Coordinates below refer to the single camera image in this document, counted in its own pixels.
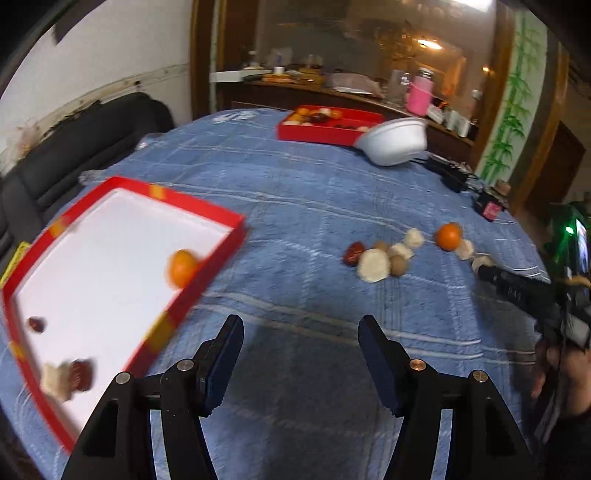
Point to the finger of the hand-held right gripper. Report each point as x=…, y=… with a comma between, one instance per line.
x=512, y=288

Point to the crumpled plastic wrap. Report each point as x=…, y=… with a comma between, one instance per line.
x=353, y=84

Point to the red tray with white inside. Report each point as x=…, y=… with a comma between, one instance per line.
x=115, y=240

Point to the blue plaid tablecloth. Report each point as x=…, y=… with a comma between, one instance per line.
x=300, y=207

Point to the black leather sofa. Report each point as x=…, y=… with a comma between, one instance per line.
x=92, y=134

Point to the clear glass jar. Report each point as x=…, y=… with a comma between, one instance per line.
x=398, y=87

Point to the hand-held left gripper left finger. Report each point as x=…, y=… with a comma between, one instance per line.
x=226, y=360

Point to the black charger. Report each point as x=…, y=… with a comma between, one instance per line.
x=450, y=173

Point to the yellow packet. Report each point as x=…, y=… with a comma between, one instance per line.
x=14, y=263

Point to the black and red device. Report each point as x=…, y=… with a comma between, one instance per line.
x=489, y=206

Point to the wooden sideboard with mirror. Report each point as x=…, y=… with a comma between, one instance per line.
x=323, y=46

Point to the white bowl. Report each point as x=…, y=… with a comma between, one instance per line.
x=392, y=143

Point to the large round beige chunk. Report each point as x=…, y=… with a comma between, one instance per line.
x=373, y=265

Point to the person's right hand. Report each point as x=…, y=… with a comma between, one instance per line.
x=565, y=374

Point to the orange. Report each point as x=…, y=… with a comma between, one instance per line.
x=182, y=267
x=449, y=236

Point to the pile of oranges and dates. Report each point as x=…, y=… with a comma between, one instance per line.
x=323, y=116

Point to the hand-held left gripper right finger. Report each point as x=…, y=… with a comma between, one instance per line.
x=376, y=355

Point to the clear plastic bag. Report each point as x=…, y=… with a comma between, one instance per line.
x=92, y=176
x=147, y=142

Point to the brown longan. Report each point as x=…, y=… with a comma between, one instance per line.
x=381, y=246
x=399, y=266

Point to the brown wooden door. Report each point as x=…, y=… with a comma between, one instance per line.
x=554, y=166

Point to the bamboo wall decal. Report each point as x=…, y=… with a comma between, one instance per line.
x=512, y=92

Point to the flat white box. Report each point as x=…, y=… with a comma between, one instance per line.
x=235, y=76

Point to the pink cup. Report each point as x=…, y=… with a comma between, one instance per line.
x=419, y=99

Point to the small red date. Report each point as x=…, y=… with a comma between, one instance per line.
x=36, y=324

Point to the shallow red tray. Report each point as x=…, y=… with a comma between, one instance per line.
x=323, y=134

